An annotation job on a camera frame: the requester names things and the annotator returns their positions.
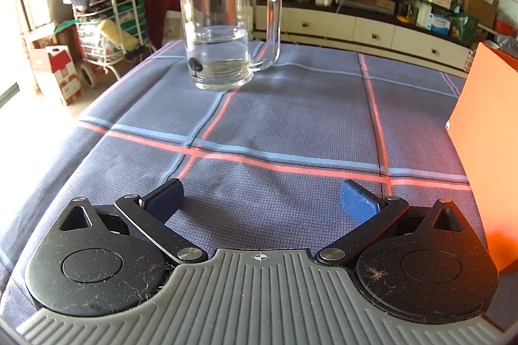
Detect white wire shopping trolley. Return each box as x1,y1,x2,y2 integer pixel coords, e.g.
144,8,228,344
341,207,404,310
65,0,156,89

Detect clear glass handled mug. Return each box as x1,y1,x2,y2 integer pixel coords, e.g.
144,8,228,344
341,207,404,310
179,0,283,91

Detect white and red carton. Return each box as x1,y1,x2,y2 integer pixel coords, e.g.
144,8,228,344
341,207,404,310
28,45,84,107

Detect blue and white box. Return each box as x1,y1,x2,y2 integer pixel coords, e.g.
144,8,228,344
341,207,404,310
429,14,452,35

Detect blue plaid tablecloth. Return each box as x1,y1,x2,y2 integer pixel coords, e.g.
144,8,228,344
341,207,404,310
0,39,502,329

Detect cream television cabinet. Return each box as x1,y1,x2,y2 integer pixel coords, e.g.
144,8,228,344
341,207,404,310
279,3,474,72

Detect orange cardboard box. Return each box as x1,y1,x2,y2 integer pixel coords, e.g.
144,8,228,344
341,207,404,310
445,42,518,273

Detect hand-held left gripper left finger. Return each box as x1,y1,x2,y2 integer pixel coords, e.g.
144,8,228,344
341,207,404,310
59,178,209,265

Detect green plastic bag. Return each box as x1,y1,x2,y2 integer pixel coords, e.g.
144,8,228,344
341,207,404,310
449,11,478,46

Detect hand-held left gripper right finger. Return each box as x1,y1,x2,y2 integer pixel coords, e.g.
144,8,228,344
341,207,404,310
316,179,466,267

